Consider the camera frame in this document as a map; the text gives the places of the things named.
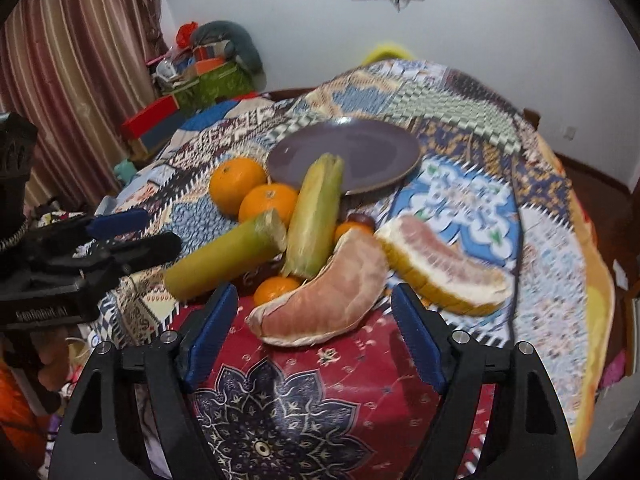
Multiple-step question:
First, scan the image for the sugarcane piece green yellow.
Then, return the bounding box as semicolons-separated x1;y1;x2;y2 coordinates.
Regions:
164;209;286;301

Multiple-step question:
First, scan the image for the small tangerine front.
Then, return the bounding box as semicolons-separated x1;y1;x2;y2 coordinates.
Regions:
253;275;300;307

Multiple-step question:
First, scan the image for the small tangerine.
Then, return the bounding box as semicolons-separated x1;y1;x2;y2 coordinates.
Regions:
253;275;300;307
333;221;374;244

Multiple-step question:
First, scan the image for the patchwork patterned bedspread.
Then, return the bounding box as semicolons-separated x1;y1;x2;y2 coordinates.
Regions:
117;61;613;479

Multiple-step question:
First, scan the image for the red box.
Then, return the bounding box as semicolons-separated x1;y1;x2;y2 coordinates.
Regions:
119;96;179;140

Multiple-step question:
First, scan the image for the large orange far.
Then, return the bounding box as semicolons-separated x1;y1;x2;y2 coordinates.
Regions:
208;157;267;218

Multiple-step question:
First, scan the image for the large orange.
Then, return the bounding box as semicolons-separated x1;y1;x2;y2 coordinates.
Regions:
208;157;267;218
238;183;298;226

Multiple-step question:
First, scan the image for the small tangerine back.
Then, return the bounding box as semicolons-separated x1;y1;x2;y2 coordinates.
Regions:
333;221;374;244

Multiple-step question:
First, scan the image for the large orange near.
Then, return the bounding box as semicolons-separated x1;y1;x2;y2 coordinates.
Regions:
238;183;298;226

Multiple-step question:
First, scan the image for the striped brown curtain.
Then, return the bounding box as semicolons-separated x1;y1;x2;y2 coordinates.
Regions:
1;0;167;207

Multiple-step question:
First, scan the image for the purple ceramic plate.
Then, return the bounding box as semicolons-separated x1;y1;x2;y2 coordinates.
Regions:
266;117;421;195

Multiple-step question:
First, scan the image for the green cardboard box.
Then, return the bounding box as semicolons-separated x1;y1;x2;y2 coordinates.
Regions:
169;62;254;115

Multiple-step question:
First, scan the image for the grey neck pillow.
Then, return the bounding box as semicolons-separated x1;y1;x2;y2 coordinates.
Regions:
190;21;264;75

